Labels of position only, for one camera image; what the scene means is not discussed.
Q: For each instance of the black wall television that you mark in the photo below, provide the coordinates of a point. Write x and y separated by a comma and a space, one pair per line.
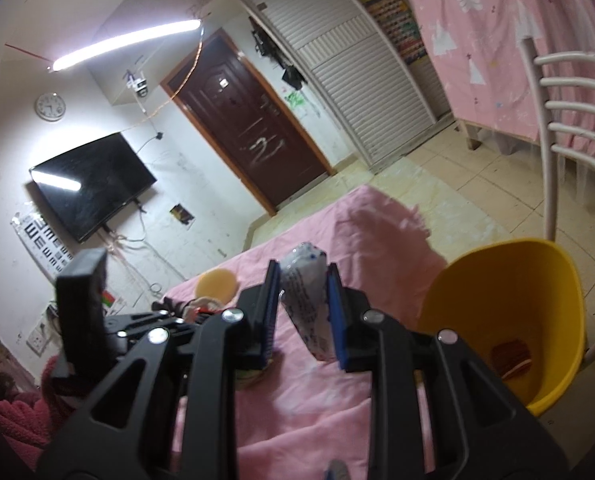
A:
92, 185

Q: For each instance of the pink tree print curtain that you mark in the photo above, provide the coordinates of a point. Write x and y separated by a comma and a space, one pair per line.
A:
477, 35

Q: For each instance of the beige round brush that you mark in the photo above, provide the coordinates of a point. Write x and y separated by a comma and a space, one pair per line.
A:
217, 282

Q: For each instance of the black hanging bag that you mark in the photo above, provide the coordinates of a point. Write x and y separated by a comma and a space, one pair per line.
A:
292, 75

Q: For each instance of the white wall socket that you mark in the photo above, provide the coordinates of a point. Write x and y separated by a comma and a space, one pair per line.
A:
36, 342

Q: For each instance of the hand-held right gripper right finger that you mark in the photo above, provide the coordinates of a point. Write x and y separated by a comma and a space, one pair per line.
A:
335, 320

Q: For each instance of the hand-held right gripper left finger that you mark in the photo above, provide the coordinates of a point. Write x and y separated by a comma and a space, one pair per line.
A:
270, 305

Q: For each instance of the pink tablecloth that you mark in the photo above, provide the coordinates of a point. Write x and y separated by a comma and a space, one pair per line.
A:
357, 240

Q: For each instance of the colourful chart wall poster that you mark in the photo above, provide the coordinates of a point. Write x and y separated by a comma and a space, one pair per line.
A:
395, 22

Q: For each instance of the dark brown door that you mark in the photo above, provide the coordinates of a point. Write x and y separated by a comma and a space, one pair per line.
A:
247, 125

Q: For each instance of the yellow plastic bucket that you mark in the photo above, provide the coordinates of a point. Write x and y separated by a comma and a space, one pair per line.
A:
502, 285

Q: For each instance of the white shutter wardrobe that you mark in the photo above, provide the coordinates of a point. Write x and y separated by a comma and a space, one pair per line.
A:
357, 75

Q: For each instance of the white wrapper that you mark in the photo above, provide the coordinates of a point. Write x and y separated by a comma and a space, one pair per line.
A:
302, 300

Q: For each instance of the square wall opening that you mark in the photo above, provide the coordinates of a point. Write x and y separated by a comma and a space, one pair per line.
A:
181, 214

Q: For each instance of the white slatted chair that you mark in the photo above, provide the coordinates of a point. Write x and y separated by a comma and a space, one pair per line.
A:
567, 110

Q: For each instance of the fluorescent tube light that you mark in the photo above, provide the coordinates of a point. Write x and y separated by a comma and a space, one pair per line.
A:
127, 42

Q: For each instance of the person's right hand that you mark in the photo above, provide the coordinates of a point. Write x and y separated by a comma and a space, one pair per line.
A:
337, 471

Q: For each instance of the white wall camera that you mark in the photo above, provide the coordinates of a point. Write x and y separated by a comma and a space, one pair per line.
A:
138, 82

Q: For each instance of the red wrapper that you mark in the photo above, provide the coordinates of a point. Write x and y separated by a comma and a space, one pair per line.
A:
511, 355

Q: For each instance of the pink fleece clothing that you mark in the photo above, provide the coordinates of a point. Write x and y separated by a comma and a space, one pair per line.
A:
17, 420

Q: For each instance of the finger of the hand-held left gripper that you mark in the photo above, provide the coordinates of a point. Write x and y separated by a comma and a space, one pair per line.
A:
80, 300
137, 321

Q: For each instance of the round white wall clock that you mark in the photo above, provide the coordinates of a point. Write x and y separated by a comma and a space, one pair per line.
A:
50, 106

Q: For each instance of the eye chart wall poster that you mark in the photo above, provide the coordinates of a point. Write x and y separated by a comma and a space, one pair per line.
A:
42, 240

